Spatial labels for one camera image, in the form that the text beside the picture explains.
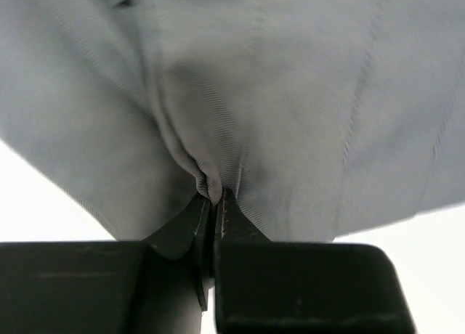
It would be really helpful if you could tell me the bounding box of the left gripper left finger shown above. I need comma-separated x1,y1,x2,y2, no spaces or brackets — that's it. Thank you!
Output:
1,195,211,333

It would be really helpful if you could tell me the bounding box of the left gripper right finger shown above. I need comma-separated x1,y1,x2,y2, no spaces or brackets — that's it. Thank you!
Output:
214,190,416,334

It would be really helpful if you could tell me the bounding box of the grey pleated skirt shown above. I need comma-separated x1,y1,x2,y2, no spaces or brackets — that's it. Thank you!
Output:
1,0,464,241

